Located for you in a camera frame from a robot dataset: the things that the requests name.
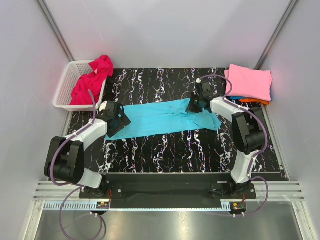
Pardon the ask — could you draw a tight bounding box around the white slotted cable duct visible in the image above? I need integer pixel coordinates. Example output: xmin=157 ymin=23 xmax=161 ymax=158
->
xmin=43 ymin=201 xmax=110 ymax=211

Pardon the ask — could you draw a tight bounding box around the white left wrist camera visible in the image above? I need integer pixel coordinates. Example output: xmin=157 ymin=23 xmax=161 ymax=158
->
xmin=97 ymin=102 xmax=107 ymax=112

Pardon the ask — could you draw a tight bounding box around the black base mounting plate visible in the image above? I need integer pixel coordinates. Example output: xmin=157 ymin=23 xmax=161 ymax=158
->
xmin=79 ymin=173 xmax=257 ymax=211

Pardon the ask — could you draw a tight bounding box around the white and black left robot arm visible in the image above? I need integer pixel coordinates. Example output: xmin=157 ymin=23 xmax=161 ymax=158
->
xmin=44 ymin=101 xmax=131 ymax=198

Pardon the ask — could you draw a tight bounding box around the orange folded t shirt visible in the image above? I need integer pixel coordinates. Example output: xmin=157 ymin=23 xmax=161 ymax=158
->
xmin=239 ymin=98 xmax=270 ymax=106

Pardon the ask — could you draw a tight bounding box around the pink folded t shirt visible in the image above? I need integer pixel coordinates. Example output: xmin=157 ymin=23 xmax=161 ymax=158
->
xmin=224 ymin=64 xmax=273 ymax=102

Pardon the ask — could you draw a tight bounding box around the white plastic basket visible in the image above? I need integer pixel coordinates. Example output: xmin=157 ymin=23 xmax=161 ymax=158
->
xmin=53 ymin=60 xmax=107 ymax=112

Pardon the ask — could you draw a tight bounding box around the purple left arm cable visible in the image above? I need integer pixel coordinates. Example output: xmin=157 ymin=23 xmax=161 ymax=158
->
xmin=49 ymin=89 xmax=108 ymax=237

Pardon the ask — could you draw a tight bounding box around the blue folded t shirt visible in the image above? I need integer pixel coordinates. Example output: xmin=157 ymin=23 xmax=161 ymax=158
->
xmin=229 ymin=96 xmax=245 ymax=101

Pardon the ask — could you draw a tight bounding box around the red t shirt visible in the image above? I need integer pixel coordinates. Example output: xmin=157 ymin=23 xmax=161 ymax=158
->
xmin=70 ymin=55 xmax=114 ymax=105

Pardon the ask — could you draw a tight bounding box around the aluminium frame rail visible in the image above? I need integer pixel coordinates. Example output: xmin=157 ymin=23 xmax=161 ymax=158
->
xmin=33 ymin=181 xmax=305 ymax=202

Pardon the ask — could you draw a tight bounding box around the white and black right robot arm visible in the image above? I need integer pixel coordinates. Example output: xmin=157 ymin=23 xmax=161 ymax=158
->
xmin=186 ymin=78 xmax=268 ymax=199

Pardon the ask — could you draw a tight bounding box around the cyan t shirt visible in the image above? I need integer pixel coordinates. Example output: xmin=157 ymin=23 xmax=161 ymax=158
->
xmin=105 ymin=98 xmax=222 ymax=141

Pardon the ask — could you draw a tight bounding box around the black marbled table mat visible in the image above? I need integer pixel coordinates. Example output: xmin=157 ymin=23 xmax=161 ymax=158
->
xmin=48 ymin=67 xmax=288 ymax=181

